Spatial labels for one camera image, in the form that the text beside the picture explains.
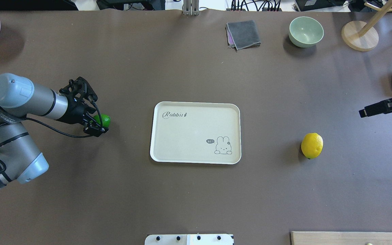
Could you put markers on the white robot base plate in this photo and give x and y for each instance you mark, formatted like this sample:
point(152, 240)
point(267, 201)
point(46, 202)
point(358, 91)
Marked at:
point(190, 239)

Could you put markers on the green lime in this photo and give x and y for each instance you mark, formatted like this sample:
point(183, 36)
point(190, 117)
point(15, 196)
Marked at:
point(102, 120)

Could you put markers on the yellow lemon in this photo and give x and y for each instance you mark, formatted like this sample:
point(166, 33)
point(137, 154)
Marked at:
point(312, 145)

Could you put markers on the mint green bowl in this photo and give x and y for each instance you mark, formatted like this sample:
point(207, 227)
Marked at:
point(305, 32)

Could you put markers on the wooden mug stand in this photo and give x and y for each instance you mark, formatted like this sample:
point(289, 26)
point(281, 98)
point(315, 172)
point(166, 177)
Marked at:
point(362, 36)

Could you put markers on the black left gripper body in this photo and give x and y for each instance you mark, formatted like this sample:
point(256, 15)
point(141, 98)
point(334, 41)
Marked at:
point(74, 113)

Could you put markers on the wooden cutting board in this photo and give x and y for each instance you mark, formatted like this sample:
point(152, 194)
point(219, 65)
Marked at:
point(340, 238)

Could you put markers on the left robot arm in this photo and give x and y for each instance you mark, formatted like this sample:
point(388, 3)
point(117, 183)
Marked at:
point(20, 158)

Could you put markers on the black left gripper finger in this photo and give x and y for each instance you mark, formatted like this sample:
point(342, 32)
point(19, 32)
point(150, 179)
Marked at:
point(92, 128)

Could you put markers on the aluminium frame post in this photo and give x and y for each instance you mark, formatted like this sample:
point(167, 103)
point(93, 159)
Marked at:
point(190, 7)

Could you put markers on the grey folded cloth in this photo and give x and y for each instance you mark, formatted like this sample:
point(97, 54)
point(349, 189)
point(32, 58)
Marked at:
point(241, 35)

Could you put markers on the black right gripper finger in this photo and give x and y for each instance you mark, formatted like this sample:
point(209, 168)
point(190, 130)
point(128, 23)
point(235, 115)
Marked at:
point(383, 107)

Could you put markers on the cream rabbit tray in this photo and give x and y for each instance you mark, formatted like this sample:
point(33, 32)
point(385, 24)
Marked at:
point(196, 132)

